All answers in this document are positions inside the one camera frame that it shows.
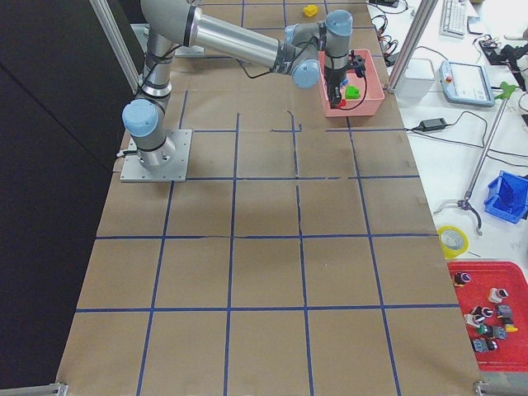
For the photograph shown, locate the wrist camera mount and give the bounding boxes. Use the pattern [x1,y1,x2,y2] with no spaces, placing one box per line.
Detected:
[347,49,365,78]

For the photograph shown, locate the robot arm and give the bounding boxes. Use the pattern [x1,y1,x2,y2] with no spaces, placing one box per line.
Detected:
[122,1,353,170]

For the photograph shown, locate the blue storage bin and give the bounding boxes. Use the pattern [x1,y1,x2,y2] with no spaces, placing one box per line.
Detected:
[483,171,527,224]

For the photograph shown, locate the aluminium frame post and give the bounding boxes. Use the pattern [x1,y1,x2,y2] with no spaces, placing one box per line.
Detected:
[386,0,437,93]

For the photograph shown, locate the pink plastic box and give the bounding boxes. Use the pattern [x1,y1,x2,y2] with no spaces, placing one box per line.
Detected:
[318,49,384,117]

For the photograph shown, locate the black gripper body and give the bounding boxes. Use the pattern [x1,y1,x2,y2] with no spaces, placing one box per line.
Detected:
[323,66,347,87]

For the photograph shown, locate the teach pendant tablet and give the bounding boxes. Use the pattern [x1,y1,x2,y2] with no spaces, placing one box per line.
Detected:
[439,60,495,107]

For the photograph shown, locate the metal reacher grabber tool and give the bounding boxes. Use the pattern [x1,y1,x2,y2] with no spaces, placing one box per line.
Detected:
[433,82,516,236]

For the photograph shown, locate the yellow tape roll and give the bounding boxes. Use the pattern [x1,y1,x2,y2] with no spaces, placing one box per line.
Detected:
[438,225,469,260]

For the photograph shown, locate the red parts tray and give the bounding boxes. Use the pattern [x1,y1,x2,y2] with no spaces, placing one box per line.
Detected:
[448,261,527,372]

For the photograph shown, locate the black power adapter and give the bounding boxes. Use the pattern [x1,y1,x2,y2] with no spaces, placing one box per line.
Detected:
[417,118,449,132]

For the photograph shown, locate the yellow toy block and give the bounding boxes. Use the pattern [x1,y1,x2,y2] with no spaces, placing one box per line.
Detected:
[304,4,318,17]

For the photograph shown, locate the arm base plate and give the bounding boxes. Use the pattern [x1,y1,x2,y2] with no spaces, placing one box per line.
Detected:
[120,129,193,182]

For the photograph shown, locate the green toy block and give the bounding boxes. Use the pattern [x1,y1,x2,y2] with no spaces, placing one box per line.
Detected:
[345,85,361,100]

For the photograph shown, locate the white keyboard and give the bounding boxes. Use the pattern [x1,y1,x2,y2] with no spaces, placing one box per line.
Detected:
[439,0,469,39]

